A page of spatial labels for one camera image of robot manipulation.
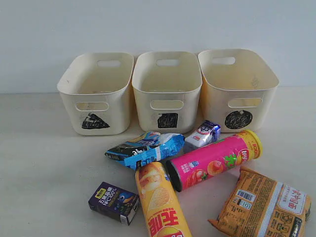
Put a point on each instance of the blue noodle packet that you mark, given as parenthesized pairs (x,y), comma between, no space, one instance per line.
(149,147)

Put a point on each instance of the white blue milk carton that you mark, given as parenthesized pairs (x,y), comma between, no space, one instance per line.
(207,133)

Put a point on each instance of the pink chips can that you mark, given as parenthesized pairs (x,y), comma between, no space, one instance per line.
(206,162)

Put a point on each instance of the purple juice carton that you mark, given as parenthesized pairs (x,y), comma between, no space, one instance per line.
(114,202)

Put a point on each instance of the yellow chips can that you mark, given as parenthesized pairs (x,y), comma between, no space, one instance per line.
(162,211)

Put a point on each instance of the orange noodle packet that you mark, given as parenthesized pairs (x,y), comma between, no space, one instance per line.
(262,207)

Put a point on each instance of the cream bin with square mark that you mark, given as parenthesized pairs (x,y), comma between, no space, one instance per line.
(166,88)

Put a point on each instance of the cream bin with triangle mark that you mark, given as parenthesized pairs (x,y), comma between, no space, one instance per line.
(97,94)

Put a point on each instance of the cream bin with circle mark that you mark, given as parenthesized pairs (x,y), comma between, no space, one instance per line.
(238,88)

